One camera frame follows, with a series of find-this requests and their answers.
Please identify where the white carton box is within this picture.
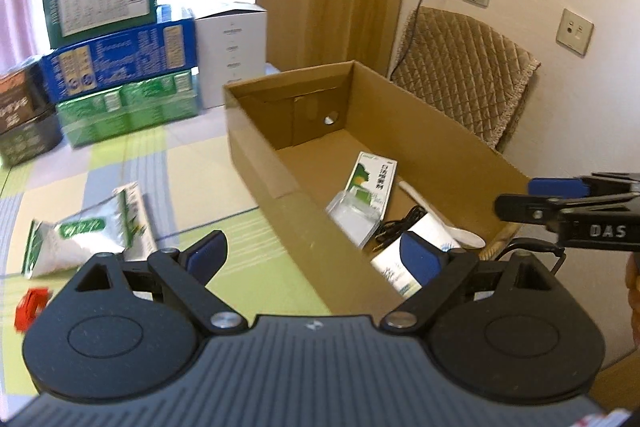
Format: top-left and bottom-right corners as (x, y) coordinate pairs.
(193, 3), (267, 109)

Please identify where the black power cord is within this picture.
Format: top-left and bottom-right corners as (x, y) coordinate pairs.
(388, 0), (464, 80)

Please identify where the black cable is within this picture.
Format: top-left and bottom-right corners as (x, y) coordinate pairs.
(372, 204), (429, 253)

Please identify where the white ointment box bird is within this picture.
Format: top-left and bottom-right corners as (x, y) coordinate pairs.
(114, 182), (157, 261)

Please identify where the quilted tan chair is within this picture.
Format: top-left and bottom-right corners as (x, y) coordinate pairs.
(390, 6), (540, 152)

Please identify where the red wrapper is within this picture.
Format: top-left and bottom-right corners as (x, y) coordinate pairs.
(14, 287), (52, 333)

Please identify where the clear plastic clip holder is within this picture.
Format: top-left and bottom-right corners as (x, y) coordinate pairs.
(326, 191), (381, 249)

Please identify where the blue carton box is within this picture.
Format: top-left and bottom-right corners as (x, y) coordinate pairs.
(40, 17), (198, 104)

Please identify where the person right hand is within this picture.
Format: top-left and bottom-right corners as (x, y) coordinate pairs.
(625, 254), (640, 346)

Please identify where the green white spray box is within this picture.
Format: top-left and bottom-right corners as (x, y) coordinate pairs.
(345, 152), (397, 218)

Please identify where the single wall socket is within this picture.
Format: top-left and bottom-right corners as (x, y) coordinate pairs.
(555, 9), (594, 57)

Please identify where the silver green foil pouch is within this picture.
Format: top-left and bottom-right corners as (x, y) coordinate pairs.
(21, 190), (134, 279)

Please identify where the black food container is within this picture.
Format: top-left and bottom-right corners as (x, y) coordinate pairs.
(0, 61), (63, 168)

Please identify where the white green medicine box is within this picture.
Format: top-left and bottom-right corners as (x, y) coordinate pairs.
(371, 213), (460, 299)

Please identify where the beige plastic spoon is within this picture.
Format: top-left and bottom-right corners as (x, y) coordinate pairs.
(399, 181), (486, 249)

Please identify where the large brown cardboard box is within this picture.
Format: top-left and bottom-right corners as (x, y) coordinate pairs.
(222, 59), (533, 316)

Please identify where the checked tablecloth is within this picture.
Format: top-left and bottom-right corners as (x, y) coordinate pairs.
(1, 107), (328, 418)

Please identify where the green shrink-wrapped pack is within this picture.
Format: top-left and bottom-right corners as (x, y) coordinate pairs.
(56, 69), (200, 147)

